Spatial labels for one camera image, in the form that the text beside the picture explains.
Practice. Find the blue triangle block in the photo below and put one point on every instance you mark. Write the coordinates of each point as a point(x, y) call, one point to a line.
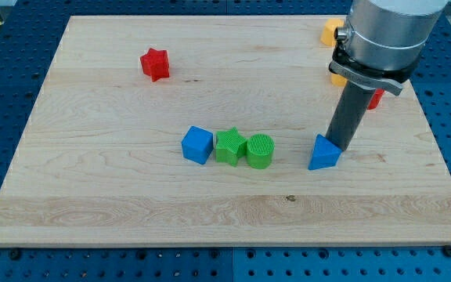
point(324, 154)

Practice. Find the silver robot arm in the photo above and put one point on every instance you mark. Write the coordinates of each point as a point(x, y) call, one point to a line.
point(379, 45)

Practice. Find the green star block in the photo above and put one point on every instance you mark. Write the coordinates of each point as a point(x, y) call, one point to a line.
point(230, 146)

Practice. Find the blue cube block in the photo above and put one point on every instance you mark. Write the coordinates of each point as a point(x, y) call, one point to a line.
point(197, 145)

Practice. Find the green cylinder block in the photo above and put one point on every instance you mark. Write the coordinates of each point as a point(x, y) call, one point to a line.
point(260, 148)

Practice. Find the wooden board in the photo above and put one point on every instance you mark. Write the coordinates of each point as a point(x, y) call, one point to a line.
point(100, 162)

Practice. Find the red star block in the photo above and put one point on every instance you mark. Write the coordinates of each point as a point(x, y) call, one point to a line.
point(155, 64)

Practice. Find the yellow block lower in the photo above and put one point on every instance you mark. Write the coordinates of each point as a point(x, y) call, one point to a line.
point(338, 80)

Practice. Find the yellow block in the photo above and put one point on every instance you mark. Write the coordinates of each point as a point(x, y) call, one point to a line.
point(338, 80)
point(327, 34)

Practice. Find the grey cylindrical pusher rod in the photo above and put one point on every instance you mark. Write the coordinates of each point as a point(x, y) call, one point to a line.
point(348, 114)

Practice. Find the yellow block upper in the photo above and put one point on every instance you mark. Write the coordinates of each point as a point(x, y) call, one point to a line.
point(327, 34)

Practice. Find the red block behind rod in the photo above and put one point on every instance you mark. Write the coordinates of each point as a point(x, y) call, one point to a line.
point(375, 99)

